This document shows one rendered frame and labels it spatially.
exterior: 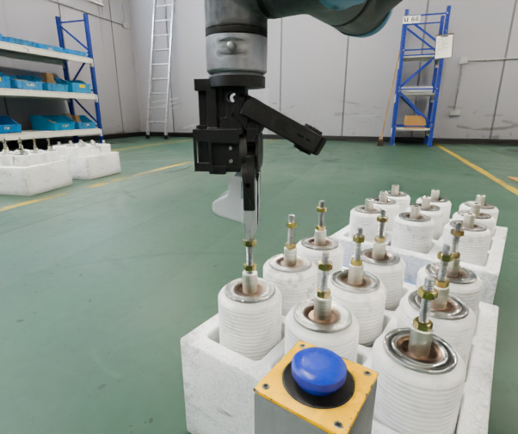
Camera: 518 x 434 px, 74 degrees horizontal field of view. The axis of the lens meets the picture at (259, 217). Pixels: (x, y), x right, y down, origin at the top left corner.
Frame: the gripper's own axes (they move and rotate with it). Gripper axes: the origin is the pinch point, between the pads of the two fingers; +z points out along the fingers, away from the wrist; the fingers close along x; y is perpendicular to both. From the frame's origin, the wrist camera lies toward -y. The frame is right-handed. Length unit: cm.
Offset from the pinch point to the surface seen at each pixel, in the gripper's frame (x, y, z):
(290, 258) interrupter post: -9.3, -5.2, 8.3
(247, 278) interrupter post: 1.0, 0.9, 7.2
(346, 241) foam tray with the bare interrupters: -42.3, -19.9, 17.1
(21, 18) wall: -484, 397, -148
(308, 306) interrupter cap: 4.0, -7.8, 9.4
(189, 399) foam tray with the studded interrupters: 3.4, 9.9, 27.4
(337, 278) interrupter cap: -4.7, -12.7, 9.4
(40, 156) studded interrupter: -169, 161, 12
